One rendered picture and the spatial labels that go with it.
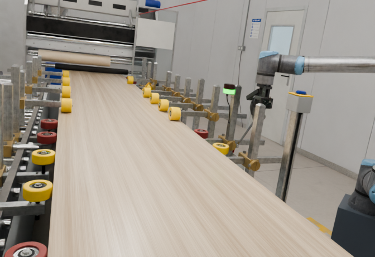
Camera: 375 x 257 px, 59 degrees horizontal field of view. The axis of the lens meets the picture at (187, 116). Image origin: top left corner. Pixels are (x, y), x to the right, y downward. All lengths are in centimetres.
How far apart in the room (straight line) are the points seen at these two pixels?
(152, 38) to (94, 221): 347
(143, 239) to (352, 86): 400
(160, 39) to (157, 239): 356
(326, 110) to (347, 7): 133
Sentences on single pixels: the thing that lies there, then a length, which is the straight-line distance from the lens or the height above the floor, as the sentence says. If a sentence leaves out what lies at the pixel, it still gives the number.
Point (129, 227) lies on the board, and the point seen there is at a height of 90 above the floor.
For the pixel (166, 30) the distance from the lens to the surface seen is 425.
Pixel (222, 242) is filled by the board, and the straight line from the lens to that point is 86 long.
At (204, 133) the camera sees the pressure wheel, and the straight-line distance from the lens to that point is 178.
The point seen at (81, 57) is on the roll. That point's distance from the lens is 413.
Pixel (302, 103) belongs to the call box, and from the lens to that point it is 134.
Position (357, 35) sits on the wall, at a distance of 464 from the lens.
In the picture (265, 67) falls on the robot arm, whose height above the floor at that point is 129.
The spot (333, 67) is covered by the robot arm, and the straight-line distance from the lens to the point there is 184.
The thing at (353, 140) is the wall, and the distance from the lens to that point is 456.
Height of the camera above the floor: 135
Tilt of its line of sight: 12 degrees down
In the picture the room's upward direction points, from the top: 7 degrees clockwise
